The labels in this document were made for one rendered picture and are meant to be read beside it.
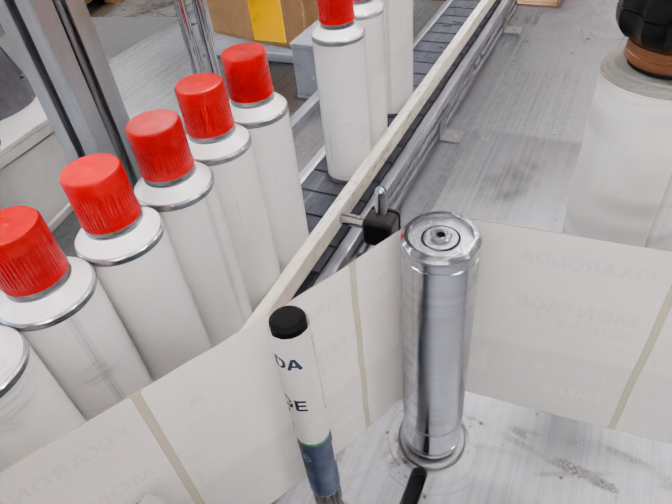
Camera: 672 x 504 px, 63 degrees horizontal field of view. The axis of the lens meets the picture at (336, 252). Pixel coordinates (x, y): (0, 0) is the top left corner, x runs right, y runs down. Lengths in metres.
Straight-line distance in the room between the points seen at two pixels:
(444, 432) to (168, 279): 0.19
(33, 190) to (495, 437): 0.58
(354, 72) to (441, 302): 0.34
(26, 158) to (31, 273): 0.44
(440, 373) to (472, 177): 0.35
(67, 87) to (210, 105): 0.14
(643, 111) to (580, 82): 0.55
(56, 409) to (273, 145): 0.24
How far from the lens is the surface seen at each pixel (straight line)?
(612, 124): 0.42
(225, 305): 0.42
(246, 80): 0.42
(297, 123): 0.58
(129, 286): 0.34
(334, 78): 0.56
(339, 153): 0.60
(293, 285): 0.47
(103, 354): 0.34
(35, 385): 0.31
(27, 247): 0.30
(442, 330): 0.28
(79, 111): 0.49
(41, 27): 0.47
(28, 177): 0.74
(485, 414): 0.42
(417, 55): 0.91
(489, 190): 0.61
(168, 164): 0.35
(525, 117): 0.85
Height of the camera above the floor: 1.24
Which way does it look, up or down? 42 degrees down
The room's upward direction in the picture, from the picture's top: 7 degrees counter-clockwise
